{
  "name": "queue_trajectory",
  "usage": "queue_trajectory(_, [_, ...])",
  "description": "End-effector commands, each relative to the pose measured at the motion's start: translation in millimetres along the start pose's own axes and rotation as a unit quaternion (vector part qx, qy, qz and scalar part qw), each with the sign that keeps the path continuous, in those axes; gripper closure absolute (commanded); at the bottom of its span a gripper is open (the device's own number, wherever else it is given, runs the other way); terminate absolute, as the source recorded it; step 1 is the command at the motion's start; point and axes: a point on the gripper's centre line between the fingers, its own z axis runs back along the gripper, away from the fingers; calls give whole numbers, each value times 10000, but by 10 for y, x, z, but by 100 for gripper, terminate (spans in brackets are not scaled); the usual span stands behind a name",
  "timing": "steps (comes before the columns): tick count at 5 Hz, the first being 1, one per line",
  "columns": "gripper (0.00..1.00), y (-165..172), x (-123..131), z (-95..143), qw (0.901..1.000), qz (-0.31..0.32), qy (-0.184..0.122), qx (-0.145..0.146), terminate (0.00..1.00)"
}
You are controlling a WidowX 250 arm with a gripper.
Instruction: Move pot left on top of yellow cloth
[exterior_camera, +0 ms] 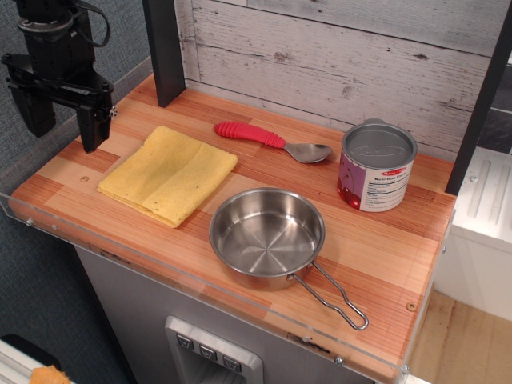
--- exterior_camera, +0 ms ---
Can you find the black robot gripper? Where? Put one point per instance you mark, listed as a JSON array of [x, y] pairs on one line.
[[60, 69]]

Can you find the stainless steel pot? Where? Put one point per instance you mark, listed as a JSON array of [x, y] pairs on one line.
[[270, 239]]

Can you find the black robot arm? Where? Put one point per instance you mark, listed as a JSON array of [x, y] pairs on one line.
[[58, 17]]

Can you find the yellow folded cloth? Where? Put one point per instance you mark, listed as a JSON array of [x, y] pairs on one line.
[[169, 176]]

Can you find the grey toy fridge cabinet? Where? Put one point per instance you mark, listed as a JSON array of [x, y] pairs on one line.
[[137, 307]]

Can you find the clear acrylic edge guard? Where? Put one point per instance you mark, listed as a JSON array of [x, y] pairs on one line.
[[170, 255]]

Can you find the white framed black tray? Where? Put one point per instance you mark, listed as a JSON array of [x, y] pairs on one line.
[[19, 357]]

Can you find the orange object bottom corner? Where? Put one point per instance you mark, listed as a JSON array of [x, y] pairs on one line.
[[48, 375]]

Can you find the silver dispenser button panel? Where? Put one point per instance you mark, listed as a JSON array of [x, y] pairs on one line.
[[202, 357]]

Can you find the cherry label toy can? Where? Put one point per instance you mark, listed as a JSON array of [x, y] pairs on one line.
[[375, 165]]

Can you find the white plastic bin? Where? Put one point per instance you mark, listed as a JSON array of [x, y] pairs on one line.
[[475, 264]]

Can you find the dark grey left post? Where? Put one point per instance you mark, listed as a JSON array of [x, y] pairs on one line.
[[165, 49]]

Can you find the dark grey post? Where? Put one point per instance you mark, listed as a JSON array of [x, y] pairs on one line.
[[495, 71], [165, 49]]

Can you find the red handled metal spoon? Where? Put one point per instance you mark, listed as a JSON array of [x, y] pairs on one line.
[[302, 152]]

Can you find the dark grey right post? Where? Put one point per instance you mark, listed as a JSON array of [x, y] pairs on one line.
[[495, 71]]

